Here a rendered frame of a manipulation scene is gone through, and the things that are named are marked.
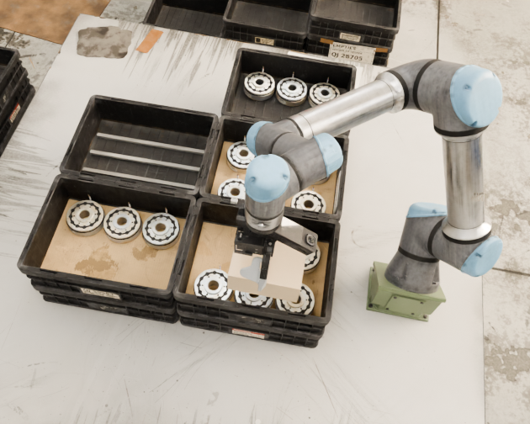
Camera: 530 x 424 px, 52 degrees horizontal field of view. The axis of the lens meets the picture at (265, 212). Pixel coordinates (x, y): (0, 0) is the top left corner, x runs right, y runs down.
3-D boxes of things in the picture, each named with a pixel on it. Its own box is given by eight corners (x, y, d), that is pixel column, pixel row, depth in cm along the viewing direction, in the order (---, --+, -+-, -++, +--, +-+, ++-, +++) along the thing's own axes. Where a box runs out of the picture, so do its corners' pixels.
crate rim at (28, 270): (198, 200, 152) (198, 196, 150) (171, 299, 136) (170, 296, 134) (59, 177, 153) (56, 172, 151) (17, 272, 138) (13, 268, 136)
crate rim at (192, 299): (339, 224, 150) (341, 219, 148) (329, 327, 135) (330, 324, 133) (198, 200, 152) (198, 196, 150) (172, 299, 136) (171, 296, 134)
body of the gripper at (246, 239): (241, 224, 118) (241, 194, 107) (280, 231, 117) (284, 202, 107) (233, 255, 114) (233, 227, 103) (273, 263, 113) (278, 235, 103)
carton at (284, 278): (304, 256, 129) (308, 241, 123) (296, 302, 123) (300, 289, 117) (238, 243, 130) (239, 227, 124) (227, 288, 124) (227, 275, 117)
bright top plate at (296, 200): (328, 196, 161) (329, 195, 160) (320, 225, 156) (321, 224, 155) (295, 188, 162) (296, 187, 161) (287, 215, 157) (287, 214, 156)
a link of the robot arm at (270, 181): (303, 172, 92) (262, 196, 89) (297, 206, 101) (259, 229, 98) (276, 141, 95) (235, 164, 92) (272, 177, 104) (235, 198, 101)
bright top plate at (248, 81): (277, 76, 185) (277, 75, 184) (271, 98, 180) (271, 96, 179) (248, 70, 185) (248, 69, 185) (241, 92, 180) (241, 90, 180)
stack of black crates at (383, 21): (380, 60, 293) (403, -13, 254) (375, 101, 277) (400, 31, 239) (307, 47, 295) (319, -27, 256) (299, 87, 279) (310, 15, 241)
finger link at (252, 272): (238, 285, 119) (243, 249, 115) (265, 291, 118) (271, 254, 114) (235, 294, 116) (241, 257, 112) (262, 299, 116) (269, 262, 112)
